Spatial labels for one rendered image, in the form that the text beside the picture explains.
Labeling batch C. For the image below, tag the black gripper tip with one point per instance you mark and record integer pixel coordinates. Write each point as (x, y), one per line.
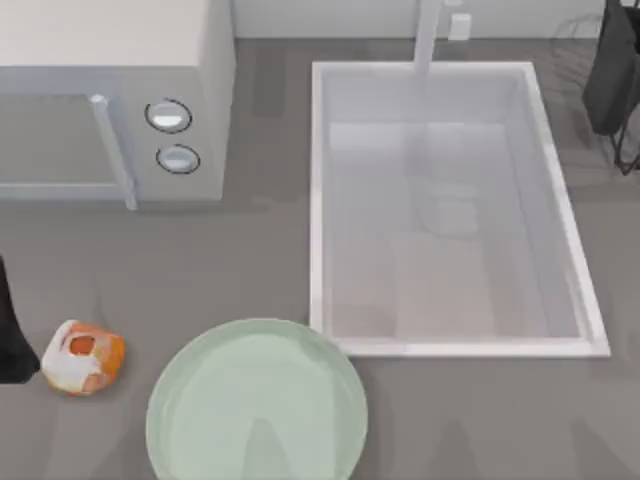
(11, 345)

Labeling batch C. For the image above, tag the orange and white cup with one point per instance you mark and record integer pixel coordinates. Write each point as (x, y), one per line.
(82, 357)

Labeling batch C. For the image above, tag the pale green plate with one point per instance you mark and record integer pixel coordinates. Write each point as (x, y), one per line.
(255, 405)

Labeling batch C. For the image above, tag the white wall socket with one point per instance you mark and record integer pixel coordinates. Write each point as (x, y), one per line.
(460, 26)

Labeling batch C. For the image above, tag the large microwave knob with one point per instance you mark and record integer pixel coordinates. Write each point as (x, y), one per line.
(168, 116)

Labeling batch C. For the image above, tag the tall white tap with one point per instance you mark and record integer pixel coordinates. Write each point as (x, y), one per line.
(426, 35)

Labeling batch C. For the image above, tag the white sink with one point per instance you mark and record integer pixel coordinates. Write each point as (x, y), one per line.
(450, 210)

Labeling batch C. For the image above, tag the pale microwave oven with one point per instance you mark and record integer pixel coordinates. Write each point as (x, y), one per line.
(210, 60)

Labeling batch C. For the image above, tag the small microwave knob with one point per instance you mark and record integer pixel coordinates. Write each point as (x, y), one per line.
(178, 159)

